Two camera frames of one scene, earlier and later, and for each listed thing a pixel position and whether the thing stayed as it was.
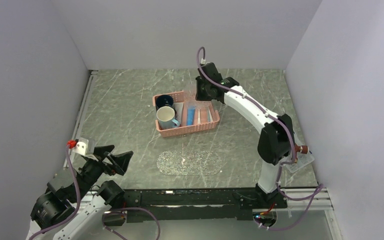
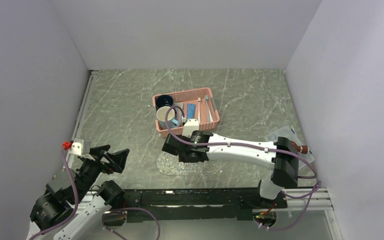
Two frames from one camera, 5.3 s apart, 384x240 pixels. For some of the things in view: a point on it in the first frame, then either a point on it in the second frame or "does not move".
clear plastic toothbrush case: (192, 107) → (289, 132)
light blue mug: (165, 115) does not move
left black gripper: (99, 151) does not move
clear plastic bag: (193, 162) does not move
